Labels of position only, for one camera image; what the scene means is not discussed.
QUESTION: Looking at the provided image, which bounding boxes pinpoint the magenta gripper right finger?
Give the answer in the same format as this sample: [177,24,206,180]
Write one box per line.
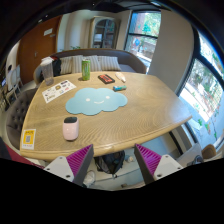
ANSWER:
[134,143,184,185]

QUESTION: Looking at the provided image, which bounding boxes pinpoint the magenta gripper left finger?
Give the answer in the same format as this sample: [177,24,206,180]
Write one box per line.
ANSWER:
[43,143,95,187]

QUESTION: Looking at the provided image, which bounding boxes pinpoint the pink computer mouse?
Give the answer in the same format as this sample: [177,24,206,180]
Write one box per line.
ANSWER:
[63,117,79,141]

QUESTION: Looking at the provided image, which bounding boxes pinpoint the blue cloud mouse pad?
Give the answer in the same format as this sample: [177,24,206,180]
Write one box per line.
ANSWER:
[65,88,128,116]

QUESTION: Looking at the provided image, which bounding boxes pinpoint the black backpack under table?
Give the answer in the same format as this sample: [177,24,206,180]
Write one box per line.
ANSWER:
[94,151,125,175]

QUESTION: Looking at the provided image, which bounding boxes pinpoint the yellow QR code sticker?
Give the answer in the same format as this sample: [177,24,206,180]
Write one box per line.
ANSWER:
[21,129,36,150]

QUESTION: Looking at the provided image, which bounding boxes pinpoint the brown round stool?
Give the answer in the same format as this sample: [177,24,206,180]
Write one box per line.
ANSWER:
[202,144,216,159]

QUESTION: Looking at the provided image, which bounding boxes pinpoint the white sticker sheet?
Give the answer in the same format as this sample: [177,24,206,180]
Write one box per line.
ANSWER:
[42,80,76,103]

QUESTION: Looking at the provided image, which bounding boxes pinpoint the teal small tube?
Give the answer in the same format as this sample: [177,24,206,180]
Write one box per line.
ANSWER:
[113,85,127,92]

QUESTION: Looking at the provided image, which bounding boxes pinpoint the grey tufted chair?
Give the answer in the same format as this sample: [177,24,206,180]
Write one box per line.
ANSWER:
[6,88,37,150]

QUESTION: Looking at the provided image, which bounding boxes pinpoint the black red rectangular case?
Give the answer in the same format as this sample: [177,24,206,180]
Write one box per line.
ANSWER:
[98,74,115,84]

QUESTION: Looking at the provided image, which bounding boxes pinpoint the white oblong remote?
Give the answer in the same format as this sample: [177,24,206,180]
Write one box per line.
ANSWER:
[115,72,126,83]

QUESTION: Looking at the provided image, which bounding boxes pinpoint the striped cushion left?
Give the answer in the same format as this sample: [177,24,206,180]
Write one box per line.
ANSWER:
[61,57,72,75]

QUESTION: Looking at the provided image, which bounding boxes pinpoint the striped cushion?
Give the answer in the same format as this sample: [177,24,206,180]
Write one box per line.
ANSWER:
[98,56,121,71]
[61,57,72,75]
[72,55,101,73]

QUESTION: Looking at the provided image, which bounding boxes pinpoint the striped cushion middle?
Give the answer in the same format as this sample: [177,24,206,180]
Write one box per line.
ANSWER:
[72,55,101,73]

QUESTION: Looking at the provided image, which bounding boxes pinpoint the green drink can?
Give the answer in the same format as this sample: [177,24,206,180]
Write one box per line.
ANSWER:
[82,59,90,81]

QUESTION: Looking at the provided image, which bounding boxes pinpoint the dark clothing on sofa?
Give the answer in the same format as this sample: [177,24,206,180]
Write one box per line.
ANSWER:
[52,59,61,77]

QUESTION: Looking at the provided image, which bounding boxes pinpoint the grey curved sofa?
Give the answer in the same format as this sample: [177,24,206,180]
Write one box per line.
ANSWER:
[33,48,148,85]

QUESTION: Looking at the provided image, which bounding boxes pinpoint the striped cushion right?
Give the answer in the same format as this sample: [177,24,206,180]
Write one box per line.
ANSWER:
[98,56,121,71]

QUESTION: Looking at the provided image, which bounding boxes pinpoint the wooden door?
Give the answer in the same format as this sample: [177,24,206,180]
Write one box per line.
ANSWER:
[17,16,61,84]

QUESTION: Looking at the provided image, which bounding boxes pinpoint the glass display cabinet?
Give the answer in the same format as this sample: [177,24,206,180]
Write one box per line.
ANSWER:
[88,16,120,49]

